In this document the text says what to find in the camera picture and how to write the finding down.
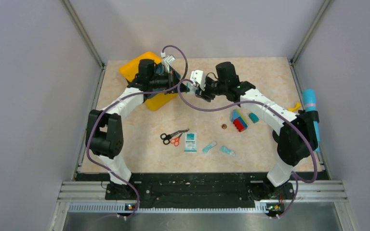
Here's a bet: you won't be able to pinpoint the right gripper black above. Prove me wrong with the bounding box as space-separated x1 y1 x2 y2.
195 77 227 103

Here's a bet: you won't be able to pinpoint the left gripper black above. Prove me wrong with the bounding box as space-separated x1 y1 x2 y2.
149 68 189 93

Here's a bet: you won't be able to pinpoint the gauze packet teal white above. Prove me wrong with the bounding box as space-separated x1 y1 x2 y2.
185 82 197 94
184 132 197 153

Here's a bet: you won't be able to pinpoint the teal bandage roll packet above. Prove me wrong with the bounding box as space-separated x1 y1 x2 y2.
202 141 217 154

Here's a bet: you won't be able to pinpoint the orange handled small scissors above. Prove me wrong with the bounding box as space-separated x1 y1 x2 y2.
170 133 183 147

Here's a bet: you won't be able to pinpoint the black handled scissors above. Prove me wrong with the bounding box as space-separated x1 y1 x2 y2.
160 129 189 145

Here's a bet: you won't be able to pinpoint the teal divided plastic tray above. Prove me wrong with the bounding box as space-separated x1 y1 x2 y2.
147 64 181 92

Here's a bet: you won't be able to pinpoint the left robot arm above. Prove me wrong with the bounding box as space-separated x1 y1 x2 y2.
85 59 189 199

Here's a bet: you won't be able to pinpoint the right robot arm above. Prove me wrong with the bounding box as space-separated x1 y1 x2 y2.
190 62 319 198

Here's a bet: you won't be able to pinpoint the yellow medicine box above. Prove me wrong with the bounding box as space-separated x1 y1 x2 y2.
119 51 178 111

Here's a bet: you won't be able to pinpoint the toy brick block assembly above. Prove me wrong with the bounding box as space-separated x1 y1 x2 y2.
230 109 248 132

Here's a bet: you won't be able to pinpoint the small teal block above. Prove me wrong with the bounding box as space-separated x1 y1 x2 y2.
248 113 259 123

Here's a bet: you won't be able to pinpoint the yellow object at edge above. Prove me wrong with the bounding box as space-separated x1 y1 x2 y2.
288 102 302 112

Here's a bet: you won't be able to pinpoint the blue cylinder tool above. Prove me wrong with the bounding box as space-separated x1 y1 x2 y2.
303 89 320 152

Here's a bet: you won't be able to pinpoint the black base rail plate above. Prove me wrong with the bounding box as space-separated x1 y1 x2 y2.
75 172 328 210

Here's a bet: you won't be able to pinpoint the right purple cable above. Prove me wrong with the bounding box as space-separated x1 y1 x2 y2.
177 78 319 220

